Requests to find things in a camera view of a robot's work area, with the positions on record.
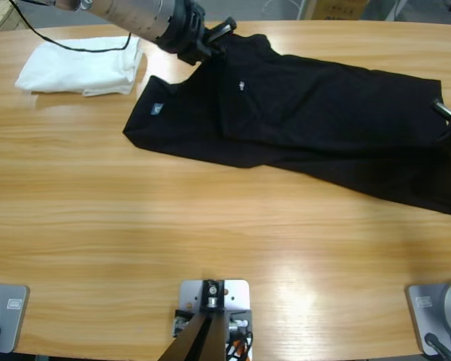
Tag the black polo shirt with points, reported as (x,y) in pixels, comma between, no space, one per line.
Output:
(323,131)

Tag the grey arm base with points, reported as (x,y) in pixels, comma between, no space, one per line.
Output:
(432,312)
(7,312)

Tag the white folded garment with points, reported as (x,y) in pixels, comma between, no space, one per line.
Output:
(67,71)

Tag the grey metal leg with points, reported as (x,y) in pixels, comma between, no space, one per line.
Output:
(394,9)

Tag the brown cardboard box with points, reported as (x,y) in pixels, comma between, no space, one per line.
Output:
(338,7)

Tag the wooden pallet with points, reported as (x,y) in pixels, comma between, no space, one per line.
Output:
(0,17)

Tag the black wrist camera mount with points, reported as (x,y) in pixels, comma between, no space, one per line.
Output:
(221,30)
(443,109)

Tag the white mount block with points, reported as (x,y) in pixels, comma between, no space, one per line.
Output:
(237,297)

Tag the dark camera post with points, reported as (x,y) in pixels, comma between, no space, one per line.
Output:
(206,334)

